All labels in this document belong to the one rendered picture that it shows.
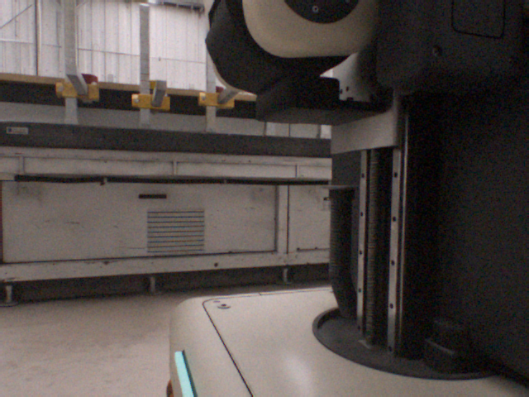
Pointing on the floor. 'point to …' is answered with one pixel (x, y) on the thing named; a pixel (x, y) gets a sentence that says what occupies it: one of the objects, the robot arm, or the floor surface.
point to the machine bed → (152, 213)
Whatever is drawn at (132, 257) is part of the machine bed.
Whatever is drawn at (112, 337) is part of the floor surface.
